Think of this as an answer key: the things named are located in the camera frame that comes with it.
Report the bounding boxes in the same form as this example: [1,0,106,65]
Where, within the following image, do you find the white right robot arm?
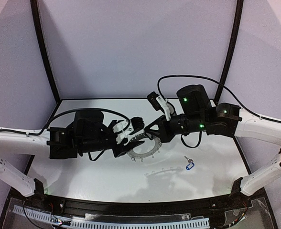
[145,84,281,197]

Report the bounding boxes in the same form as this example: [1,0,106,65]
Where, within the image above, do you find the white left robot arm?
[0,108,144,201]

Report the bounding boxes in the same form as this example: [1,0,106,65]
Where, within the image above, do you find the silver key blue tag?
[184,156,195,170]

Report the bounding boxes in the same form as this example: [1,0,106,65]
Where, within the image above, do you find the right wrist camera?
[147,92,176,121]

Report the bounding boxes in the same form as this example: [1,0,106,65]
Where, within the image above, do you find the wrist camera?
[111,117,145,145]
[147,92,176,121]

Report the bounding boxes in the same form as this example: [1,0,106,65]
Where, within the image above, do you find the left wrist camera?
[111,117,145,145]

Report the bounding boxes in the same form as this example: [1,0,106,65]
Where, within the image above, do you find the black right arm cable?
[157,75,281,148]

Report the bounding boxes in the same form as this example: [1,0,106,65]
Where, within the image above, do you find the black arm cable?
[157,75,281,148]
[0,108,131,138]

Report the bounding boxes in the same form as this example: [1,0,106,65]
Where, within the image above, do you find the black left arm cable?
[0,108,131,138]

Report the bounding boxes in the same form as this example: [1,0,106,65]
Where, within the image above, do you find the black front rail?
[46,195,233,216]

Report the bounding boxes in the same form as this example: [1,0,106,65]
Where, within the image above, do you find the white slotted cable duct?
[12,205,210,229]

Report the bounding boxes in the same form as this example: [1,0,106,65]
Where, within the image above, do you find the black right frame post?
[214,0,245,104]

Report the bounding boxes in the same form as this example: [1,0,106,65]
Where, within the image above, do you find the black frame post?
[214,0,245,104]
[30,0,61,104]

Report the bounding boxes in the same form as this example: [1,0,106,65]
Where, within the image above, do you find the black left frame post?
[30,0,61,104]

